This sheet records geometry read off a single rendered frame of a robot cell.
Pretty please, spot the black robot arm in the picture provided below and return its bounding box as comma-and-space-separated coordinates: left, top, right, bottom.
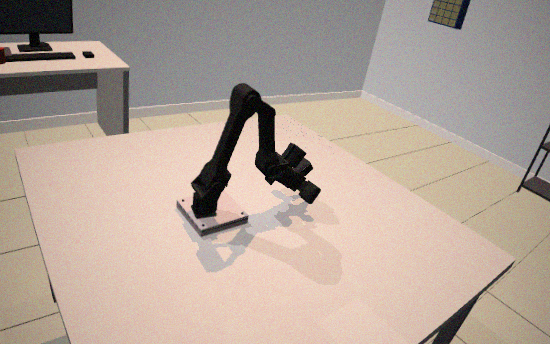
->
191, 83, 313, 219

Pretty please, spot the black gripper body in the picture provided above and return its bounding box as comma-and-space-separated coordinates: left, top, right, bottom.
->
283, 169, 321, 204

